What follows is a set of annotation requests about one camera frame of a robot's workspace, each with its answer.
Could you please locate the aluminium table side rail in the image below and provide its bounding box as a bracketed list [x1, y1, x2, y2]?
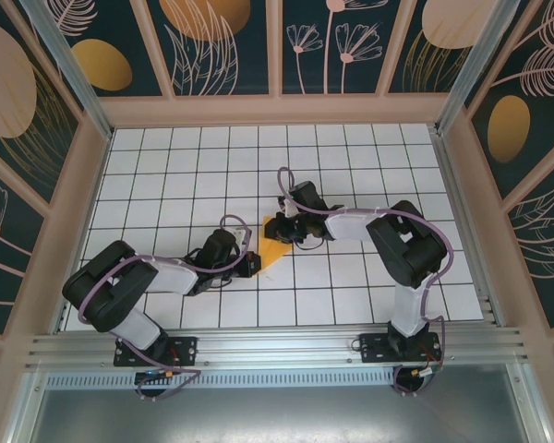
[431, 128, 507, 329]

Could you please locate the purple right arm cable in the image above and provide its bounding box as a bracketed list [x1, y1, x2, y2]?
[276, 166, 456, 399]

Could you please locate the aluminium frame post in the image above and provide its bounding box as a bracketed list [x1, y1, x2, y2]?
[433, 0, 523, 136]
[18, 0, 116, 142]

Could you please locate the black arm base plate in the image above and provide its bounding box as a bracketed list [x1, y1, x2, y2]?
[114, 335, 199, 368]
[358, 331, 444, 365]

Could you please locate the aluminium mounting rail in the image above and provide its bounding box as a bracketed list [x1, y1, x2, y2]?
[25, 326, 532, 370]

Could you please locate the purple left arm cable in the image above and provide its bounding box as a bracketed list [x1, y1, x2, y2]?
[77, 214, 253, 401]

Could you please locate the slotted aluminium cable duct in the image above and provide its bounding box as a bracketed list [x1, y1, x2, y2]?
[45, 371, 398, 389]

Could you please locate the grey metal sheet panel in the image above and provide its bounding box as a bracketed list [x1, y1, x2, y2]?
[8, 364, 550, 443]

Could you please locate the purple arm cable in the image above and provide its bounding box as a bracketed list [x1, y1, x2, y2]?
[77, 214, 253, 401]
[276, 166, 456, 399]

